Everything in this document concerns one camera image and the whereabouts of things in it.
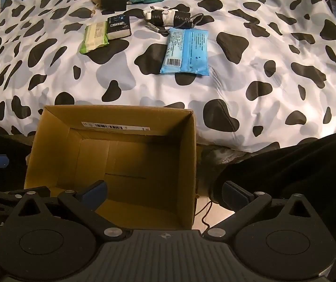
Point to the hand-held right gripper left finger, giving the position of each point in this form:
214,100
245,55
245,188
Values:
97,190

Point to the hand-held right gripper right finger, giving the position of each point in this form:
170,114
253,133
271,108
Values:
233,192

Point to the brown cardboard box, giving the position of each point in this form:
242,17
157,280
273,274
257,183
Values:
144,158

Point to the blue wet wipes packet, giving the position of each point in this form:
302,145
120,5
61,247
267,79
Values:
185,50

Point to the green wet wipes packet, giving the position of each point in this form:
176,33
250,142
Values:
94,36

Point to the small black tissue packet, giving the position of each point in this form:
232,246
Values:
118,26

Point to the white elastic band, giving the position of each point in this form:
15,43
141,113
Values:
168,17

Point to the person's left leg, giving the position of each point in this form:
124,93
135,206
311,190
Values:
12,149

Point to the person's leg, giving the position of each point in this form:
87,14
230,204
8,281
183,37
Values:
288,164
12,149

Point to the grey fuzzy cloth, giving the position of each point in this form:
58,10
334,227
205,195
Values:
218,155

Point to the person's right leg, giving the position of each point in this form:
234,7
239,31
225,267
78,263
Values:
288,164

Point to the cow print blanket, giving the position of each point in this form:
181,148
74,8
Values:
244,64

